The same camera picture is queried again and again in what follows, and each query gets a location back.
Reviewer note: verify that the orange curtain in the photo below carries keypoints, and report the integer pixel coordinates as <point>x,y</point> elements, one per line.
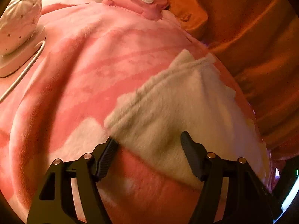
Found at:
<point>257,41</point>

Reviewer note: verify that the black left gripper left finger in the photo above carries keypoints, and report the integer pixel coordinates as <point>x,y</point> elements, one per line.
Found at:
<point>69,193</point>

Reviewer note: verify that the pink fleece blanket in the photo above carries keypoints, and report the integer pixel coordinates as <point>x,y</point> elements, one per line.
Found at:
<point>94,54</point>

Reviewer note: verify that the pink hot water bag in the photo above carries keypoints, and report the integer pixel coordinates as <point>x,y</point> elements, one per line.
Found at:
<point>149,9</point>

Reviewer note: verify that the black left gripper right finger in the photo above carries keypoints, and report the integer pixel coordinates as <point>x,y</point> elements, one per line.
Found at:
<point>232,192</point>

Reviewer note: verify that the white sweater with black hearts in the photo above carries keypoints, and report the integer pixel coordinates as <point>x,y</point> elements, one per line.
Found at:
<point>188,96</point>

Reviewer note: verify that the white perforated lamp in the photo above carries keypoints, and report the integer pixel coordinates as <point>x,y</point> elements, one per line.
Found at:
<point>20,34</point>

